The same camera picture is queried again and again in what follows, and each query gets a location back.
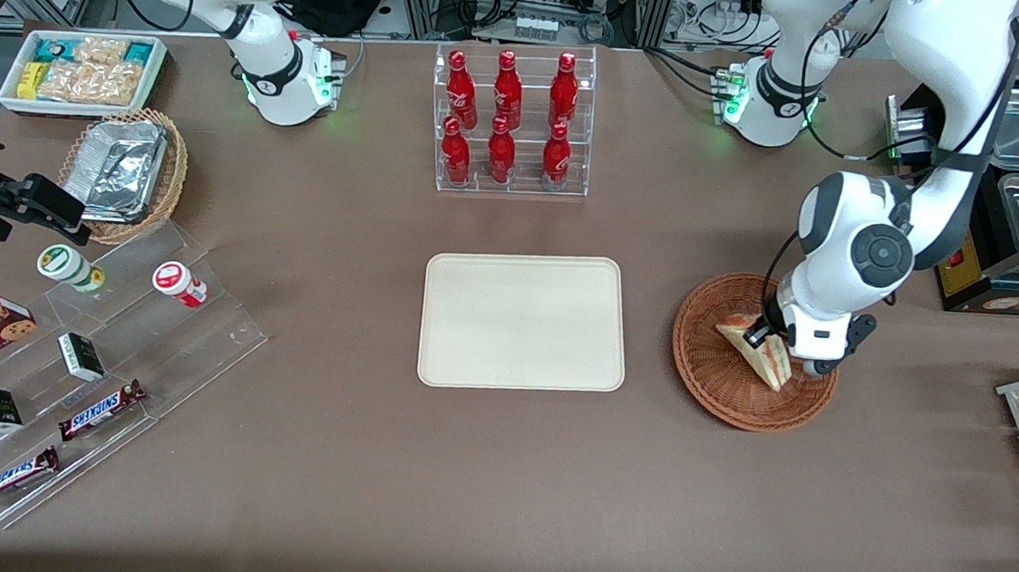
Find silver metal box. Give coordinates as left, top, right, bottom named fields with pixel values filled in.
left=881, top=92, right=940, bottom=171

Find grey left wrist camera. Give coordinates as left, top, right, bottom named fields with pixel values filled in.
left=800, top=306, right=879, bottom=382

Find small clear cracker bag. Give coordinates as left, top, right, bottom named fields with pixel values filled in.
left=72, top=34, right=131, bottom=69

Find light wicker basket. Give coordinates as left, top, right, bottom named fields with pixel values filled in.
left=53, top=102, right=193, bottom=251

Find brown wicker basket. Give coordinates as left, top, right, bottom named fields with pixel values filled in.
left=666, top=267, right=848, bottom=438

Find large clear cracker bag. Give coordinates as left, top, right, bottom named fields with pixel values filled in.
left=37, top=55, right=143, bottom=109

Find yellow snack packet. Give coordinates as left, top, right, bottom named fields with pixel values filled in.
left=16, top=59, right=49, bottom=102

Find white snack bin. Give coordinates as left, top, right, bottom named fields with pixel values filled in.
left=0, top=24, right=170, bottom=127

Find cream rectangular tray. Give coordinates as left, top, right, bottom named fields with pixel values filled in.
left=415, top=243, right=636, bottom=402

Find clear acrylic stepped shelf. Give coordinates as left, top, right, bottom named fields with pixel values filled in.
left=0, top=207, right=277, bottom=551

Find red lidded cup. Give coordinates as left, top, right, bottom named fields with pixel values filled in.
left=150, top=260, right=211, bottom=311

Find stacked foil containers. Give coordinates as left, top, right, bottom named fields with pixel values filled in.
left=59, top=114, right=170, bottom=226

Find triangular sandwich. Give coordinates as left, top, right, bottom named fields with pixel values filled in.
left=710, top=310, right=798, bottom=394

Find Snickers bar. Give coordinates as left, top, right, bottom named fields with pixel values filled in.
left=0, top=442, right=62, bottom=517
left=55, top=373, right=150, bottom=450

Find red cola bottle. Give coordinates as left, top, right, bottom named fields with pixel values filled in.
left=484, top=114, right=521, bottom=187
left=547, top=50, right=582, bottom=131
left=490, top=50, right=528, bottom=132
left=438, top=116, right=476, bottom=187
left=539, top=121, right=575, bottom=192
left=443, top=50, right=484, bottom=131

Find green lidded cup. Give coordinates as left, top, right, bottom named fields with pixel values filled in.
left=34, top=243, right=110, bottom=297

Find clear acrylic bottle rack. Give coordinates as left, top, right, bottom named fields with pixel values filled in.
left=424, top=34, right=600, bottom=204

